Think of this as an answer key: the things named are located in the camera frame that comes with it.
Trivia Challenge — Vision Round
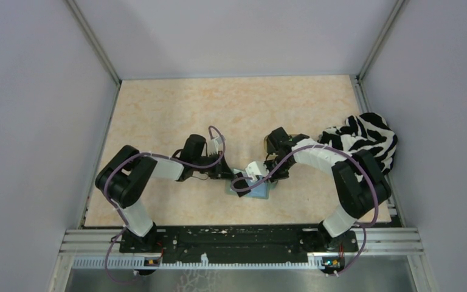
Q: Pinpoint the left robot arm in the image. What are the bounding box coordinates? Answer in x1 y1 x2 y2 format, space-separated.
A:
94 134 234 252

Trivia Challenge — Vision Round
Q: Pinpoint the green card holder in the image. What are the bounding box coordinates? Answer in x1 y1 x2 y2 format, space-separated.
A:
225 182 277 200

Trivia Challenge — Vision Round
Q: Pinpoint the aluminium frame rail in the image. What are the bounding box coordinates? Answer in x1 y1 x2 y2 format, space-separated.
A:
60 226 424 262

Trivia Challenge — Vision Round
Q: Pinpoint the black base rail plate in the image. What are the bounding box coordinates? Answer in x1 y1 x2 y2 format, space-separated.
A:
119 224 359 264

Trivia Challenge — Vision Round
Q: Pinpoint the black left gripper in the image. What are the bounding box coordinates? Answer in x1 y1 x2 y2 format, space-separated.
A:
193 150 237 180

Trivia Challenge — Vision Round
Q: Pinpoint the cream oval card tray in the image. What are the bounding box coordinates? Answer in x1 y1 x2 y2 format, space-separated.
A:
264 134 310 152

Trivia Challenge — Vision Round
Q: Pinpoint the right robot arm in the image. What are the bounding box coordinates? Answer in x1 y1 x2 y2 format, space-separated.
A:
230 127 392 251

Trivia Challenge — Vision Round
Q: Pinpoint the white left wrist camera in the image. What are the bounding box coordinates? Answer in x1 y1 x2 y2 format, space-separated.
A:
210 136 225 152

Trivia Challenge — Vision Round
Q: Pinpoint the zebra striped cloth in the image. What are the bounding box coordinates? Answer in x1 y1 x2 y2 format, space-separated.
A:
317 112 398 175

